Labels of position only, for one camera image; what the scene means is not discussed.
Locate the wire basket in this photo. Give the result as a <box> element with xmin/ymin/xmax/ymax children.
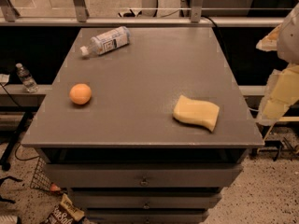
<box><xmin>30</xmin><ymin>158</ymin><xmax>51</xmax><ymax>192</ymax></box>

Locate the drawer knob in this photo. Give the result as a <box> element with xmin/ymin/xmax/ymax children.
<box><xmin>143</xmin><ymin>203</ymin><xmax>150</xmax><ymax>210</ymax></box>
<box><xmin>139</xmin><ymin>177</ymin><xmax>149</xmax><ymax>187</ymax></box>

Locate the yellow sponge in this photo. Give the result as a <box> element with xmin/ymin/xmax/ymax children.
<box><xmin>173</xmin><ymin>95</ymin><xmax>220</xmax><ymax>132</ymax></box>

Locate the brown snack bag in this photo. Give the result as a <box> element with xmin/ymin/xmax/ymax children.
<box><xmin>40</xmin><ymin>194</ymin><xmax>85</xmax><ymax>224</ymax></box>

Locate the orange fruit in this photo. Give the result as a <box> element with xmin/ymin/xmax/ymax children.
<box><xmin>69</xmin><ymin>84</ymin><xmax>92</xmax><ymax>105</ymax></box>

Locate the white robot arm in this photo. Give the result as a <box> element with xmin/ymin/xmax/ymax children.
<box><xmin>256</xmin><ymin>4</ymin><xmax>299</xmax><ymax>126</ymax></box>

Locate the top drawer knob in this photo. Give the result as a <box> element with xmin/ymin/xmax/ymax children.
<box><xmin>139</xmin><ymin>177</ymin><xmax>149</xmax><ymax>187</ymax></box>

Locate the grey drawer cabinet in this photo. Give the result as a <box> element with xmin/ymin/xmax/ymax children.
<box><xmin>22</xmin><ymin>28</ymin><xmax>263</xmax><ymax>224</ymax></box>

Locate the lying plastic water bottle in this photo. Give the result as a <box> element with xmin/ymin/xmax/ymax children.
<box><xmin>80</xmin><ymin>26</ymin><xmax>130</xmax><ymax>57</ymax></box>

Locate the metal rail frame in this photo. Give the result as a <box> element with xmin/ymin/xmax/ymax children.
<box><xmin>0</xmin><ymin>0</ymin><xmax>299</xmax><ymax>27</ymax></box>

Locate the black cable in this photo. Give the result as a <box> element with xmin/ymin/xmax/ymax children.
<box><xmin>200</xmin><ymin>15</ymin><xmax>230</xmax><ymax>63</ymax></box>

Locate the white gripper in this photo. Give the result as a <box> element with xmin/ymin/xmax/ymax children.
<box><xmin>256</xmin><ymin>25</ymin><xmax>299</xmax><ymax>126</ymax></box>

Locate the small standing water bottle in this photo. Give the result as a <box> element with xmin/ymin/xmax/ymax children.
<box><xmin>16</xmin><ymin>63</ymin><xmax>38</xmax><ymax>93</ymax></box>

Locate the middle drawer knob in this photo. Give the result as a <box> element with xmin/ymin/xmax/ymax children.
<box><xmin>143</xmin><ymin>203</ymin><xmax>150</xmax><ymax>210</ymax></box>

